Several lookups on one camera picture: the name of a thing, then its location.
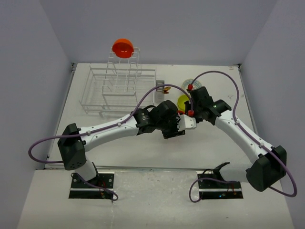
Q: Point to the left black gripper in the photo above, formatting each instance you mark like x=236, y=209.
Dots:
x=174, y=132

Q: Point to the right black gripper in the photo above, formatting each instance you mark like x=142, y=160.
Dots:
x=198, y=119

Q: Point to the lime green bowl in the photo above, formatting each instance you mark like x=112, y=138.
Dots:
x=181, y=102

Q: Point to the yellow sun pattern bowl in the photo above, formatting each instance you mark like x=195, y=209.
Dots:
x=196, y=84

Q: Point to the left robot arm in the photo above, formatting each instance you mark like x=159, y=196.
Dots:
x=77, y=141

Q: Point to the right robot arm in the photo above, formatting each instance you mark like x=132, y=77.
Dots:
x=265, y=169

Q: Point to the grey cutlery holder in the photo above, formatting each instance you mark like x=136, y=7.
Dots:
x=159, y=95

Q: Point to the small brown object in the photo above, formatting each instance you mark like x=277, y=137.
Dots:
x=166, y=90

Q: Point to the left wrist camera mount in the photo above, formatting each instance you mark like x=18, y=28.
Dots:
x=185, y=122

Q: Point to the white wire dish rack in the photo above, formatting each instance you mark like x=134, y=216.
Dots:
x=115, y=88

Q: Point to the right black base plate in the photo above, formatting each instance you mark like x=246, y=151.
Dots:
x=209, y=189

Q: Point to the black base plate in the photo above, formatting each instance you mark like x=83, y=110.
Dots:
x=101, y=187
x=209, y=189

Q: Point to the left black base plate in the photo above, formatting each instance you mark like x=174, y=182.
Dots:
x=101, y=187

